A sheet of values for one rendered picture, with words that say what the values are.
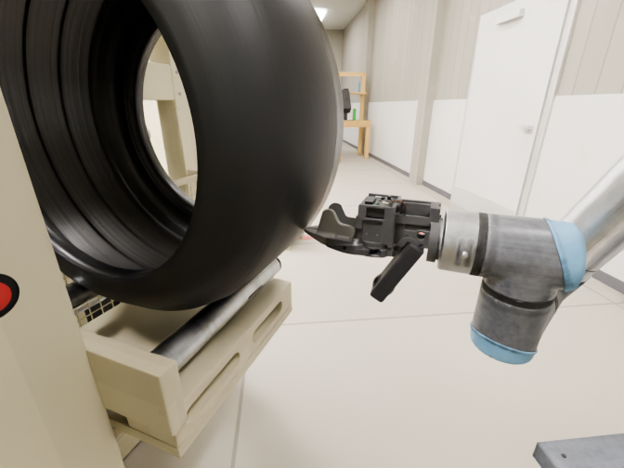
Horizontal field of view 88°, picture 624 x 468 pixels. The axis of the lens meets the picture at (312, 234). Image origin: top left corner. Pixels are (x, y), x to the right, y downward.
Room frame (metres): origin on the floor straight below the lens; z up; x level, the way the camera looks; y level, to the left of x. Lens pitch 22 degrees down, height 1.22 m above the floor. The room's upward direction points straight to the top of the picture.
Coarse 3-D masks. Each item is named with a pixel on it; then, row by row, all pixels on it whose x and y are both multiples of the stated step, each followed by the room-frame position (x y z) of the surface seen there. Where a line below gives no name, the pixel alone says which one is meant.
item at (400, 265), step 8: (408, 248) 0.43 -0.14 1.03; (416, 248) 0.42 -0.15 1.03; (400, 256) 0.43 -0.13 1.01; (408, 256) 0.43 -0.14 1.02; (416, 256) 0.42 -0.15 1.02; (392, 264) 0.44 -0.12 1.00; (400, 264) 0.43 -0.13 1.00; (408, 264) 0.43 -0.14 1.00; (384, 272) 0.45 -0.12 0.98; (392, 272) 0.43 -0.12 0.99; (400, 272) 0.43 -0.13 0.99; (376, 280) 0.45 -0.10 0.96; (384, 280) 0.44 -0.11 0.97; (392, 280) 0.43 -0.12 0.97; (376, 288) 0.44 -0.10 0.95; (384, 288) 0.44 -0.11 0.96; (392, 288) 0.43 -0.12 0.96; (376, 296) 0.44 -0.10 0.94; (384, 296) 0.44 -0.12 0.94
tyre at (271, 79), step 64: (0, 0) 0.59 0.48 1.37; (64, 0) 0.67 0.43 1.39; (128, 0) 0.74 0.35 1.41; (192, 0) 0.36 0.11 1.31; (256, 0) 0.38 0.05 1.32; (0, 64) 0.61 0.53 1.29; (64, 64) 0.71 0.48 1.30; (128, 64) 0.77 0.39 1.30; (192, 64) 0.36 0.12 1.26; (256, 64) 0.36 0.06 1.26; (320, 64) 0.48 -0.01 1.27; (64, 128) 0.70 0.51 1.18; (128, 128) 0.78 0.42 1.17; (256, 128) 0.35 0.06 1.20; (320, 128) 0.45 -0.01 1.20; (64, 192) 0.64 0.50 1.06; (128, 192) 0.75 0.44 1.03; (256, 192) 0.36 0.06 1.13; (320, 192) 0.49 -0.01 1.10; (64, 256) 0.46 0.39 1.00; (128, 256) 0.59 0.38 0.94; (192, 256) 0.37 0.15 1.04; (256, 256) 0.38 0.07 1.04
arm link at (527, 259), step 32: (480, 224) 0.40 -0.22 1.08; (512, 224) 0.39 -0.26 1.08; (544, 224) 0.38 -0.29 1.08; (480, 256) 0.38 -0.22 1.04; (512, 256) 0.36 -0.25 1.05; (544, 256) 0.35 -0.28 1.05; (576, 256) 0.34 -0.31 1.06; (512, 288) 0.37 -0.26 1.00; (544, 288) 0.35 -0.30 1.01; (576, 288) 0.35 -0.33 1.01
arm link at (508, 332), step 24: (480, 288) 0.42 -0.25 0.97; (480, 312) 0.40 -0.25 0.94; (504, 312) 0.37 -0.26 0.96; (528, 312) 0.36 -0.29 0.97; (552, 312) 0.41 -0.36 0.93; (480, 336) 0.39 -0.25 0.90; (504, 336) 0.37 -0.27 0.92; (528, 336) 0.36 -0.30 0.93; (504, 360) 0.37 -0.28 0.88; (528, 360) 0.37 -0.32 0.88
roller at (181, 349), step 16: (272, 272) 0.59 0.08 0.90; (256, 288) 0.53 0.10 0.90; (208, 304) 0.45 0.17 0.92; (224, 304) 0.45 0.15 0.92; (240, 304) 0.48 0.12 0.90; (192, 320) 0.40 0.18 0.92; (208, 320) 0.41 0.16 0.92; (224, 320) 0.43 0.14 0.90; (176, 336) 0.37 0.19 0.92; (192, 336) 0.37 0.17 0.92; (208, 336) 0.39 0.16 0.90; (160, 352) 0.33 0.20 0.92; (176, 352) 0.34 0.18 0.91; (192, 352) 0.36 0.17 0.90
